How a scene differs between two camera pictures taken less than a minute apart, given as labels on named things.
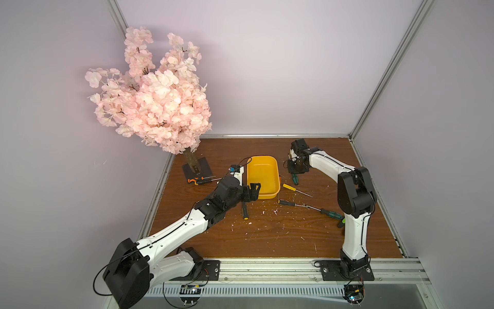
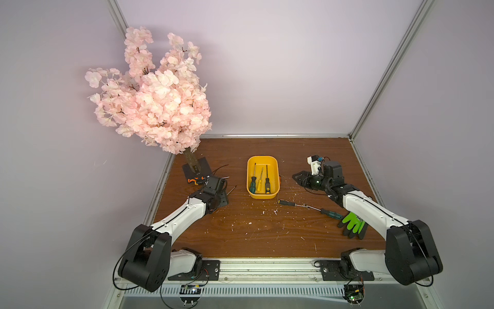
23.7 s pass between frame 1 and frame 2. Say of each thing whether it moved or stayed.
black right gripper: moved
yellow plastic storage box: stayed
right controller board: stayed
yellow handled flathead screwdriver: moved
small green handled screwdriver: stayed
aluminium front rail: stayed
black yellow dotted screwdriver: moved
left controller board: stayed
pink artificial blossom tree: stayed
